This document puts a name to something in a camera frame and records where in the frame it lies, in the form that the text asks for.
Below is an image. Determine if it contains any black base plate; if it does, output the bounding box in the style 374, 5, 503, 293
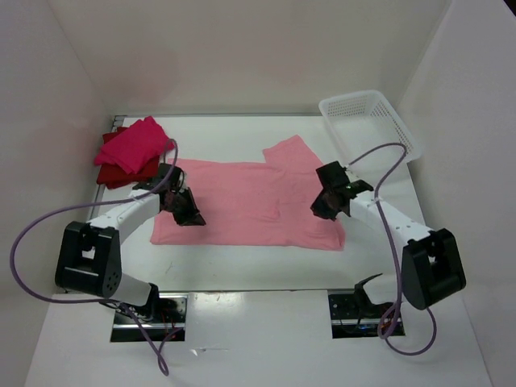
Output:
110, 292, 189, 343
327, 289, 393, 339

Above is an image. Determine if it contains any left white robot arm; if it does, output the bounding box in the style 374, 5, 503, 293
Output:
55, 163, 206, 323

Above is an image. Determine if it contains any light pink t-shirt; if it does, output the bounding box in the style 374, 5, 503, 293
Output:
150, 135, 345, 251

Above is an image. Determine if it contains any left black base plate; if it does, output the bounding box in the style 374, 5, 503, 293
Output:
110, 292, 189, 343

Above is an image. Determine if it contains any purple cable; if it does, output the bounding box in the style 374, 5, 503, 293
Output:
348, 142, 439, 356
9, 138, 189, 377

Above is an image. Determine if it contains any red t-shirt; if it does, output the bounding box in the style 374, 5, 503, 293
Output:
97, 127, 159, 189

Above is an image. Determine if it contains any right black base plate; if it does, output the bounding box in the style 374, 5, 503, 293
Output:
327, 289, 393, 339

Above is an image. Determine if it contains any white plastic basket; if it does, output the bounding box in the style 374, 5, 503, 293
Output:
318, 89, 422, 163

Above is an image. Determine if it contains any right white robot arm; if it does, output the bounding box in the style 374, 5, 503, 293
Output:
311, 161, 467, 317

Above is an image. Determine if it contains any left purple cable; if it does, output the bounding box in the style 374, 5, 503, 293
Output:
9, 138, 189, 377

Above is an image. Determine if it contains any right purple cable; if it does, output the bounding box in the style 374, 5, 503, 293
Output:
348, 142, 439, 356

